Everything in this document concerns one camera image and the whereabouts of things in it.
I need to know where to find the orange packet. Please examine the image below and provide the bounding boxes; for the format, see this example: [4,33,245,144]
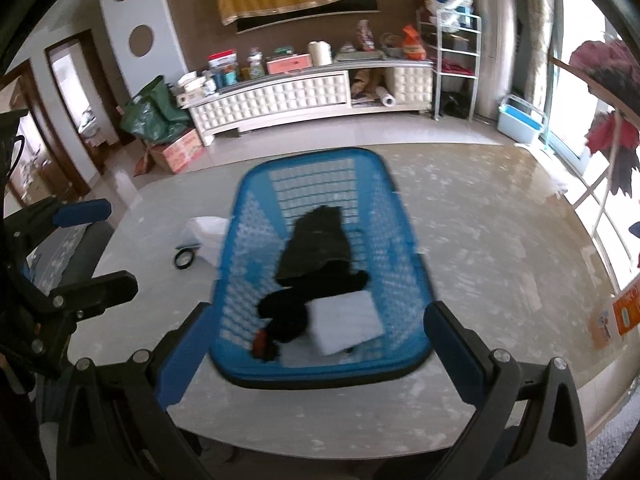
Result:
[590,275,640,351]

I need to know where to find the standing air conditioner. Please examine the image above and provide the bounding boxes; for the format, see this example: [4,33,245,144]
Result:
[472,0,518,120]

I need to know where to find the white metal rack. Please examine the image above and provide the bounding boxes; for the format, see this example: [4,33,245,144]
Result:
[417,10,483,122]

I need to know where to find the blue plastic basket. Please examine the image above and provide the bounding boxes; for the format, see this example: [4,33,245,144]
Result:
[209,147,435,390]

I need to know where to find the pink cloth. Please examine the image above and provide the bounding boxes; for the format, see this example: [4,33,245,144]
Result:
[569,39,640,106]

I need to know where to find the white cloth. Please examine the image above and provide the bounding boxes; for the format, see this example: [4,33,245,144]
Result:
[306,292,387,356]

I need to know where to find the pink drawer box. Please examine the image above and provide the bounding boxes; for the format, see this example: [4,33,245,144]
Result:
[265,53,313,76]

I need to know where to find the white plastic bag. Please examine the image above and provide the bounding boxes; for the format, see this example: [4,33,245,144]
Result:
[190,216,233,268]

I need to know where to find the red lid container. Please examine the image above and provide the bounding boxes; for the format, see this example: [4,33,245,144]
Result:
[207,50,240,86]

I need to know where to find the orange bag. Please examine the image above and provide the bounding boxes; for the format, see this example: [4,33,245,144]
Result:
[402,24,427,60]

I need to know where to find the white television cabinet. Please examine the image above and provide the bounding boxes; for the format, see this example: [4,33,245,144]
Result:
[187,59,435,147]

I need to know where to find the floral curtain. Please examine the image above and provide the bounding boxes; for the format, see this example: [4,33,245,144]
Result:
[517,0,556,111]

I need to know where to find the red cloth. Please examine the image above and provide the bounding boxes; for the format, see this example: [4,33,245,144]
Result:
[585,112,640,196]

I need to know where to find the light blue plastic bin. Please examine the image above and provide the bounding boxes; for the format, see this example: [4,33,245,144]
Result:
[497,94,546,145]

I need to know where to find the green bag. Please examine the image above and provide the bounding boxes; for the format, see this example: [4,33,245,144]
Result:
[119,76,191,143]

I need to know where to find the round brown wall disc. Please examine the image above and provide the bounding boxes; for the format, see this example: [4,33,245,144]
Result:
[128,24,155,57]

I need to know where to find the cardboard box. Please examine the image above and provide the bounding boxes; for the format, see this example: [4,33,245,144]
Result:
[147,127,206,175]

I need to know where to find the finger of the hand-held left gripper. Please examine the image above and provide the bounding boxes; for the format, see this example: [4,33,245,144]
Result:
[30,270,139,322]
[5,198,112,248]

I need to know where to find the black tape roll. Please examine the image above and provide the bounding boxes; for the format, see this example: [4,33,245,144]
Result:
[173,245,201,270]

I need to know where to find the dark knit cloth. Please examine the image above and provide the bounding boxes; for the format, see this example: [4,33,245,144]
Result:
[276,206,353,291]

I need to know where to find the black gloves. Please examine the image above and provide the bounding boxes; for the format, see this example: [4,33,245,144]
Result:
[252,270,371,363]

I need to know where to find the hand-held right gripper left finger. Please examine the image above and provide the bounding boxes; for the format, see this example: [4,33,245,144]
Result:
[57,301,216,480]

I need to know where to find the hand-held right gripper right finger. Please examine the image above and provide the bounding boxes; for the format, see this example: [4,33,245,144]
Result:
[422,301,588,480]

